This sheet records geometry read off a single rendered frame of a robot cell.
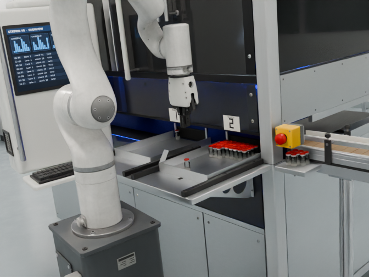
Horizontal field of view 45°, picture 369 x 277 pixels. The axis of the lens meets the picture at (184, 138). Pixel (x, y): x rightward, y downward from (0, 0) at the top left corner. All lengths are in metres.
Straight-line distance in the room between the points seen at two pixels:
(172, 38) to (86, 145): 0.43
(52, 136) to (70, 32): 1.09
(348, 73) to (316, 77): 0.25
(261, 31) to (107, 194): 0.77
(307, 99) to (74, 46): 0.96
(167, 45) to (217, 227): 0.91
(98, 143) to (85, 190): 0.14
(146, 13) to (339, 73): 0.95
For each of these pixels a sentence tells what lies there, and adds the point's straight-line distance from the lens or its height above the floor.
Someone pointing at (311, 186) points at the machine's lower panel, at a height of 0.72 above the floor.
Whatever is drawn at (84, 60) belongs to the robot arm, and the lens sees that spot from 1.23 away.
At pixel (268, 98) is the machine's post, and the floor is 1.13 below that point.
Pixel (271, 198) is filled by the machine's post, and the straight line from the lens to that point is 1.75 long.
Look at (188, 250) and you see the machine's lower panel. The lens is 2.27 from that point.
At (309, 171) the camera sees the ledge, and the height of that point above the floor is 0.88.
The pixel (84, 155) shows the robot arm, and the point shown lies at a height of 1.10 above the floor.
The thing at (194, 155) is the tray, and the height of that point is 0.89.
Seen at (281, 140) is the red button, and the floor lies 1.00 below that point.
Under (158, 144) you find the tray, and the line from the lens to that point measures 2.09.
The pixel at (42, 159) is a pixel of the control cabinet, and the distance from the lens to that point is 2.26.
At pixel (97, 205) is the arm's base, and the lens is 1.32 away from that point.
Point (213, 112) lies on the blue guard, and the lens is 1.83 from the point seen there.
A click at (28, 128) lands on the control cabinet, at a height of 1.01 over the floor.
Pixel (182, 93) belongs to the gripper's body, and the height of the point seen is 1.20.
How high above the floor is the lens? 1.43
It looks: 15 degrees down
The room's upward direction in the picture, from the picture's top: 6 degrees counter-clockwise
